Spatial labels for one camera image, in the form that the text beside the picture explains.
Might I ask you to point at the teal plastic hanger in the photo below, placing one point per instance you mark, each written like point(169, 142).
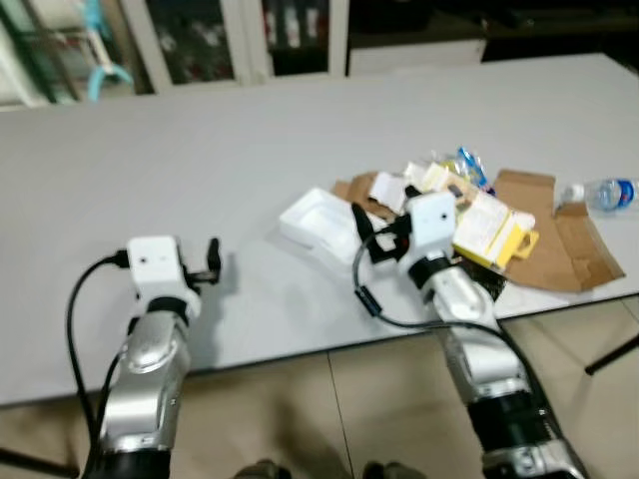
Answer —
point(105, 72)

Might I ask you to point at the black cigarette pack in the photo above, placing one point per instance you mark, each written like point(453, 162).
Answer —
point(489, 282)

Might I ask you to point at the white framed glass cabinet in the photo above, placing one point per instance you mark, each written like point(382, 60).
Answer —
point(245, 40)

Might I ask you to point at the cream paper box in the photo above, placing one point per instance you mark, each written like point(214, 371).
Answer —
point(439, 180)

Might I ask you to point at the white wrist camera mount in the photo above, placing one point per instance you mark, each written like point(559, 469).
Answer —
point(431, 220)
point(155, 264)

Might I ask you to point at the white foam tray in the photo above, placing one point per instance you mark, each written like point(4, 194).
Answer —
point(315, 225)

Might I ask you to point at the small brown cardboard piece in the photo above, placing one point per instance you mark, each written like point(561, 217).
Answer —
point(351, 190)

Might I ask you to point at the blue yellow plastic wrapper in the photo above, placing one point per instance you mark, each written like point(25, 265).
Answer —
point(467, 165)

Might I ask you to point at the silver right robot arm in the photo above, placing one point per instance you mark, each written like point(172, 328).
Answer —
point(489, 369)

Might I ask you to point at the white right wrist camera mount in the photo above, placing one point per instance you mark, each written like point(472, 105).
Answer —
point(431, 220)

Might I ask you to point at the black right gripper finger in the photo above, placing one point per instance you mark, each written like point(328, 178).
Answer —
point(365, 239)

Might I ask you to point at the white low cabinet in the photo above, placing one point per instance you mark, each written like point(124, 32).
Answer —
point(414, 57)

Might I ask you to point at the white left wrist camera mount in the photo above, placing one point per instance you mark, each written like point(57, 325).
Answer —
point(155, 264)

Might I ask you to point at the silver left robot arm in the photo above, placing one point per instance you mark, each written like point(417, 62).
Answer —
point(145, 389)

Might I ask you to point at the yellow cardboard box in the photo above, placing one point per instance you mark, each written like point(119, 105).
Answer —
point(489, 235)

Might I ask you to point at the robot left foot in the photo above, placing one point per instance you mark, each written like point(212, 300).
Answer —
point(260, 471)

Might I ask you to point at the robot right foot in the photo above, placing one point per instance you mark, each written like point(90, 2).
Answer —
point(391, 471)

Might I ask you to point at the black table leg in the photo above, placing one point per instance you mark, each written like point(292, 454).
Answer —
point(35, 462)
point(611, 355)

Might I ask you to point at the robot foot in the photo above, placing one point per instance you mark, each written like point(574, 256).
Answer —
point(260, 471)
point(391, 471)

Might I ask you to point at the clear plastic water bottle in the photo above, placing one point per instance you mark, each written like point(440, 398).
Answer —
point(609, 193)

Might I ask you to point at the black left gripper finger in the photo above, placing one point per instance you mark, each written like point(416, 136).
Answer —
point(214, 257)

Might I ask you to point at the flat brown cardboard sheet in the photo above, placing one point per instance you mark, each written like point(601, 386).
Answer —
point(569, 249)

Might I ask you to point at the small white box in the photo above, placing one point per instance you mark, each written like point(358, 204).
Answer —
point(387, 188)

